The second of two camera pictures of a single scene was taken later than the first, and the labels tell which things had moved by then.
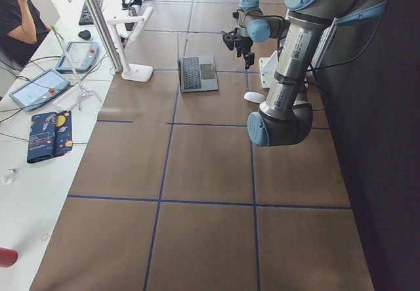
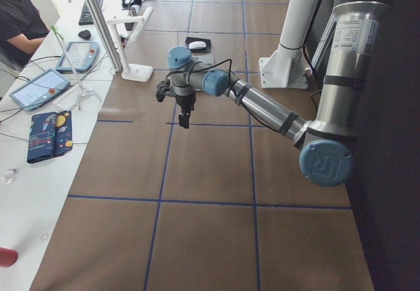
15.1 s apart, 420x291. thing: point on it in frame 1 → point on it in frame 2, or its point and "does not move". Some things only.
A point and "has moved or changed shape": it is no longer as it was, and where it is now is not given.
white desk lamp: [132, 71] does not move
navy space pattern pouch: [50, 136] does not move
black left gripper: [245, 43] → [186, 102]
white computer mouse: [254, 96] has moved or changed shape
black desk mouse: [85, 34] does not move
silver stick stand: [84, 94] does not move
